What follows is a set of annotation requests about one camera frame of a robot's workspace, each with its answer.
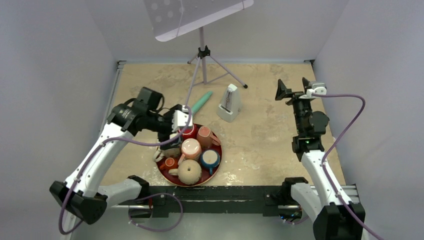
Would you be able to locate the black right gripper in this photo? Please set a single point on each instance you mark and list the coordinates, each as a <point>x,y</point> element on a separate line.
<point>282,91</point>

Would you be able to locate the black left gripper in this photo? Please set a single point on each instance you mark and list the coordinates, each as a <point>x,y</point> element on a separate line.
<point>165,136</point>

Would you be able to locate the pink flower mug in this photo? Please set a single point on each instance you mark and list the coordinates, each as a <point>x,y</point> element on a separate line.
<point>206,138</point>

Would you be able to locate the blue striped mug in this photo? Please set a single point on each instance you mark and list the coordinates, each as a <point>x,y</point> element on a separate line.
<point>210,159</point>

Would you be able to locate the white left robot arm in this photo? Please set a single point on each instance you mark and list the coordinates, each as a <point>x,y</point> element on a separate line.
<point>81,193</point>

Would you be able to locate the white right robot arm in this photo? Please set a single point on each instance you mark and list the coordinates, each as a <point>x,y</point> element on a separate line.
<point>332,211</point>

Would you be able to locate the tall cream upside-down mug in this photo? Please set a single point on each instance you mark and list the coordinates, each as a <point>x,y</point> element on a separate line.
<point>172,152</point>

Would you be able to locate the red mug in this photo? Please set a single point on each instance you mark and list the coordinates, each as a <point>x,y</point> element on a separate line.
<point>190,132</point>

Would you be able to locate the pink upside-down mug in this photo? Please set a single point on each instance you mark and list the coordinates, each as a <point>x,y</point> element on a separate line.
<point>190,150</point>

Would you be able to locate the beige round upside-down mug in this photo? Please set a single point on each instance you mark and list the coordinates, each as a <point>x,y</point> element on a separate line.
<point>188,172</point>

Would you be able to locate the small orange cup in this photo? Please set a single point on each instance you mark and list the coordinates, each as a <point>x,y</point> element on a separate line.
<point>168,164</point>

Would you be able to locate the round red tray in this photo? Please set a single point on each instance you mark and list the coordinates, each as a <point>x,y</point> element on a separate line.
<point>205,175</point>

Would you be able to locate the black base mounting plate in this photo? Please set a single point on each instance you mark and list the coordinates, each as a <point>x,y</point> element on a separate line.
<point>266,200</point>

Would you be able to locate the white metronome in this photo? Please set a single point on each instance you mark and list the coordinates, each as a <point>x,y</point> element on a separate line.
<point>230,104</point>

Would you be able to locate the purple music stand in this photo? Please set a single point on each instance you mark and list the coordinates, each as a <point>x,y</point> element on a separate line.
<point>173,18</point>

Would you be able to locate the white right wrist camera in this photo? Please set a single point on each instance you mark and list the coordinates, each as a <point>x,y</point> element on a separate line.
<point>317,89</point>

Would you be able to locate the teal recorder flute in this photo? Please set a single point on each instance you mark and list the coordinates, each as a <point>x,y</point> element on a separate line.
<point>201,102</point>

